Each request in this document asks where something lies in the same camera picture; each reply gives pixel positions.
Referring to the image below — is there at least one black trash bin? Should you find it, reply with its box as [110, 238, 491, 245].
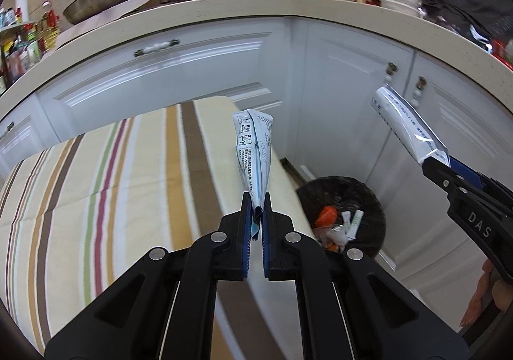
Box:
[296, 175, 387, 260]

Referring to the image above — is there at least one red packet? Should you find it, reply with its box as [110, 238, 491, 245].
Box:
[491, 37, 513, 70]

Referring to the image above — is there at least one small white drawer front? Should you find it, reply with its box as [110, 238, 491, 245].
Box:
[192, 81, 289, 160]

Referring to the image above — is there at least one white bowl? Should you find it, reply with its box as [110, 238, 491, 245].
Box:
[380, 0, 419, 17]

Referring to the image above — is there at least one wide white drawer front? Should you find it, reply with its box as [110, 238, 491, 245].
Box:
[36, 19, 287, 144]

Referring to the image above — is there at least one white cabinet door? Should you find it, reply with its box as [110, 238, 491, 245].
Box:
[381, 51, 513, 305]
[294, 19, 415, 200]

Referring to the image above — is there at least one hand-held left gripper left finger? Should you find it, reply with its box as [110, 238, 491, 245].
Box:
[44, 191, 257, 360]

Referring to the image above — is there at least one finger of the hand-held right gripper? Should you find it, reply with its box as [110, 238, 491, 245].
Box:
[422, 157, 492, 205]
[449, 157, 513, 218]

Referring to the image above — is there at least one white drawer handle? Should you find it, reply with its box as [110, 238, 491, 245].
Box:
[134, 39, 181, 58]

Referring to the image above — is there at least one row of condiment bottles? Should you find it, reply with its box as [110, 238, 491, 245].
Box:
[0, 7, 45, 92]

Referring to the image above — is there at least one orange plastic bag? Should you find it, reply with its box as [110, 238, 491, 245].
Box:
[315, 205, 338, 229]

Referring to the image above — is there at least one white blue printed packet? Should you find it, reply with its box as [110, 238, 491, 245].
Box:
[369, 86, 450, 165]
[231, 108, 274, 238]

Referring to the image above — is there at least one striped tablecloth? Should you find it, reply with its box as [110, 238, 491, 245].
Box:
[0, 97, 317, 358]

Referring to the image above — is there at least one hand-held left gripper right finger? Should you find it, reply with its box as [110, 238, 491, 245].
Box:
[260, 192, 469, 360]

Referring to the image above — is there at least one person's right hand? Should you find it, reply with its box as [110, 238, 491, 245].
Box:
[460, 260, 508, 329]

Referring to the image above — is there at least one yellow oil bottle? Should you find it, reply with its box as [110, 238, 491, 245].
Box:
[38, 0, 61, 50]

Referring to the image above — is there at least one narrow white cabinet front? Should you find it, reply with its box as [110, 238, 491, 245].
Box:
[0, 93, 61, 184]

